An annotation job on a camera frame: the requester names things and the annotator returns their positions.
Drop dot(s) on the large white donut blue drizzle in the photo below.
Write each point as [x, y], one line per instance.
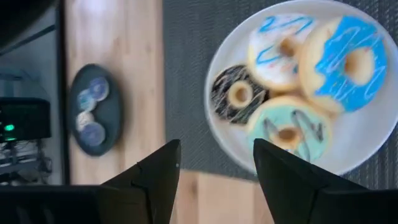
[267, 68]

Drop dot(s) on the black aluminium table frame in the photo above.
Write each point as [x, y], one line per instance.
[63, 93]

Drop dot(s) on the black device box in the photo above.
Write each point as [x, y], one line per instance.
[25, 112]

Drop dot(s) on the small purple frosted donut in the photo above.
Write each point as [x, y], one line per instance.
[92, 134]
[99, 88]

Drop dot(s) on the small white frosted donut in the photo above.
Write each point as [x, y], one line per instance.
[83, 120]

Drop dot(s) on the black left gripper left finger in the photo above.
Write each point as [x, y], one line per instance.
[149, 186]

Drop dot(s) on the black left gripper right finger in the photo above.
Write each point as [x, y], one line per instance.
[295, 193]

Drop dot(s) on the chocolate frosted donut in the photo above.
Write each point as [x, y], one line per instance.
[222, 93]

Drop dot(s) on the large blue frosted donut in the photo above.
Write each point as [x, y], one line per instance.
[329, 77]

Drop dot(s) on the dark grey round plate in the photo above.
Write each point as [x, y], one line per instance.
[112, 115]

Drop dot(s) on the grey woven placemat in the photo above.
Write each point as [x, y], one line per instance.
[186, 93]

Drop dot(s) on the large mint donut dark drizzle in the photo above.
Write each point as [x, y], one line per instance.
[280, 115]

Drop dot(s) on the white round plate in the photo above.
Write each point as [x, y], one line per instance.
[367, 137]

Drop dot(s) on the small teal frosted donut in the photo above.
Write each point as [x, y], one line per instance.
[84, 100]

